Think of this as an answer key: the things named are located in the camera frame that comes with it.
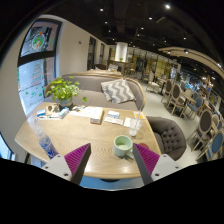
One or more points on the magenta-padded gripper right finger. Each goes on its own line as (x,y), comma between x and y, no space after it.
(146,159)

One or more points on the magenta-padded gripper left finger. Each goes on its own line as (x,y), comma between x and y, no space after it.
(76,159)

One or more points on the clear bottle with blue label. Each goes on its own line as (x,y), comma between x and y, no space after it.
(46,144)

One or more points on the flat round red coaster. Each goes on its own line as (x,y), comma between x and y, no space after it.
(144,146)

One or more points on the pale green mug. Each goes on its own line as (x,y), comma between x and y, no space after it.
(122,146)

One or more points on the grey tufted armchair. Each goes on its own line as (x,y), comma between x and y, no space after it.
(170,136)

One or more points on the clear plastic cup with straw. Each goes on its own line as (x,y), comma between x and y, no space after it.
(135,128)

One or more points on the yellow card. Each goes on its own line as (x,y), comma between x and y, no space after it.
(140,115)

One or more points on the blue white tissue pack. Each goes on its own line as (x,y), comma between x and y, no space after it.
(61,113)

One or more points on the white box with wooden edge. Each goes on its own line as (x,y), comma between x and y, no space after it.
(97,115)

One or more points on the white paper leaflet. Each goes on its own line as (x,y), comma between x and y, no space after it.
(113,120)

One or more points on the small white blue pack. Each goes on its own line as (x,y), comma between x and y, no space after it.
(113,114)

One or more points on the group of dining chairs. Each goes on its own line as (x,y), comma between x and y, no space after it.
(203,123)

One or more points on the green potted plant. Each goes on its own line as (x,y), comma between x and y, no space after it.
(63,90)

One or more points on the grey white chevron pillow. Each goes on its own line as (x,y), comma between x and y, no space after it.
(118,90)

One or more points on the window with posters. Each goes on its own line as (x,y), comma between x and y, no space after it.
(36,66)

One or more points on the group of ceiling spotlights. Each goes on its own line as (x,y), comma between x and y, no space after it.
(167,6)

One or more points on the grey sofa with wooden frame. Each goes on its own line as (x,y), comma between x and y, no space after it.
(88,98)

